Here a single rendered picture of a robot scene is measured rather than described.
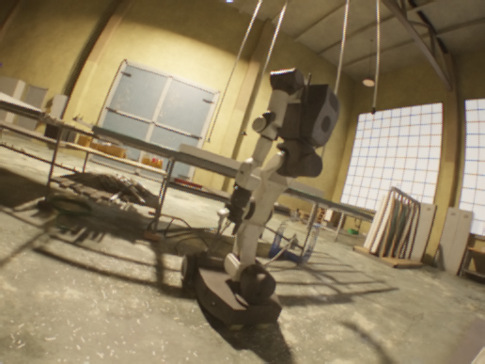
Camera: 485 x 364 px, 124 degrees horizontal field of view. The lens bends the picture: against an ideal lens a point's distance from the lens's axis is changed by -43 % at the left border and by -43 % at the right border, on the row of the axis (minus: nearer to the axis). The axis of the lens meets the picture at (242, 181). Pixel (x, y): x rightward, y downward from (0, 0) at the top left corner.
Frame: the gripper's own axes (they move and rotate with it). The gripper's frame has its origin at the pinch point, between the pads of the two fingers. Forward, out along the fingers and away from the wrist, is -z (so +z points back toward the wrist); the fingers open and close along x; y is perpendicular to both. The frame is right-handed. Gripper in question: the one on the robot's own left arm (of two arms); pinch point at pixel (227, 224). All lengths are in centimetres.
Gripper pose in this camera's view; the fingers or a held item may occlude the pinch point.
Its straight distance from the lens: 107.4
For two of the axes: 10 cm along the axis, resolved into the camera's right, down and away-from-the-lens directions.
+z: 4.1, -9.1, -0.8
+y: -6.5, -2.3, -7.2
